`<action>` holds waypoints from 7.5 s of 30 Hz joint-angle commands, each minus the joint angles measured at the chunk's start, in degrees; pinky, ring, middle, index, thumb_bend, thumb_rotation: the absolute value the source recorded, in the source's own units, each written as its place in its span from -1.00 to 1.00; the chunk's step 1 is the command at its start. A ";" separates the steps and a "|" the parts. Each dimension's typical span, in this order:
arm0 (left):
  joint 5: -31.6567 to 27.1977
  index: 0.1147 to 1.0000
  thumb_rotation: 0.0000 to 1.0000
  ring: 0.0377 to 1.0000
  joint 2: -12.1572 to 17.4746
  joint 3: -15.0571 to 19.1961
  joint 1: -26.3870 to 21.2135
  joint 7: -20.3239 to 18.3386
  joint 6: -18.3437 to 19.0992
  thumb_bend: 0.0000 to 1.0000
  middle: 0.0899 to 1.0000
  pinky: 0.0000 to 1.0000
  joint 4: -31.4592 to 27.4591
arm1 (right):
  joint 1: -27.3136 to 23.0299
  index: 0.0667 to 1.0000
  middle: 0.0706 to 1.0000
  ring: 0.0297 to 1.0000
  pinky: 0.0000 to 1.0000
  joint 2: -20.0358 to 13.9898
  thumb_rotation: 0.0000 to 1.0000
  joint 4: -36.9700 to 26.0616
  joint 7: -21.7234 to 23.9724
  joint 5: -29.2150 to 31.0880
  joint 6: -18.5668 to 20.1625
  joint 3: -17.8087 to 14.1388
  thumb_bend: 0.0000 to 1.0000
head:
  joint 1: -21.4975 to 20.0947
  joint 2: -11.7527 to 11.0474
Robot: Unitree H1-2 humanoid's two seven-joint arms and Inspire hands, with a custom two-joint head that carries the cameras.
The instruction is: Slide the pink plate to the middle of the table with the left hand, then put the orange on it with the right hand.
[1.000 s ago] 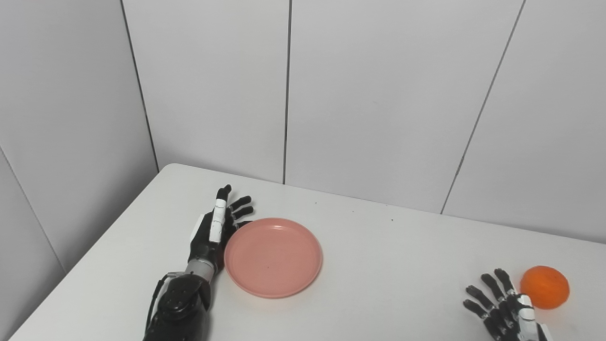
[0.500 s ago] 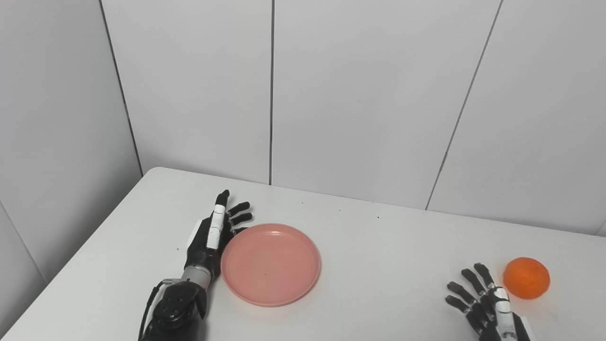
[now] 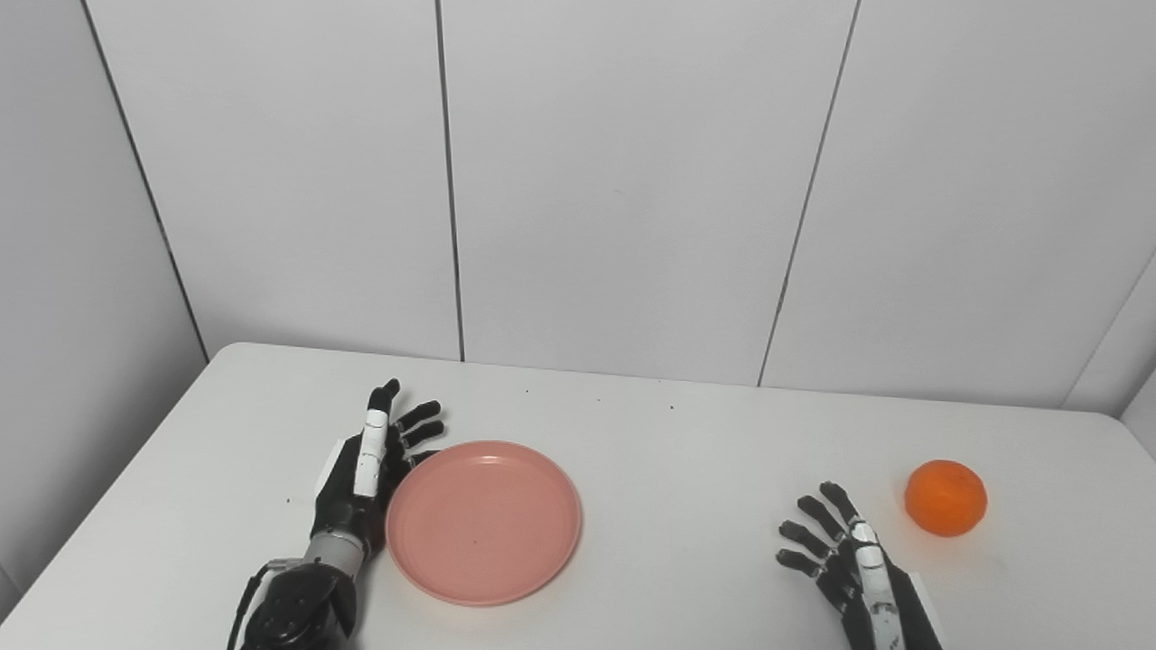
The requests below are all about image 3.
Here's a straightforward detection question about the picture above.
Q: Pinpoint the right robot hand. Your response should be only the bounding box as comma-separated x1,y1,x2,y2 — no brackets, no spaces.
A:
776,481,946,650

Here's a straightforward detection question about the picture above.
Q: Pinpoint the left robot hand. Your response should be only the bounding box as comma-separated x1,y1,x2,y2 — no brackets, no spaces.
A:
303,378,445,580

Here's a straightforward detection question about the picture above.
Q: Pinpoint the orange fruit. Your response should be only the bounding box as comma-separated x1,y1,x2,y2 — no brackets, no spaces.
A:
904,460,988,539

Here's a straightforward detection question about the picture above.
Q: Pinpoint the pink round plate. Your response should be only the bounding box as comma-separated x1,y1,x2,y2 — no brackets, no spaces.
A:
385,440,583,607

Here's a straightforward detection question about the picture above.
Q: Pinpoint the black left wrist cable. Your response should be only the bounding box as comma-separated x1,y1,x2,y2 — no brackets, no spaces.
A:
226,558,306,650

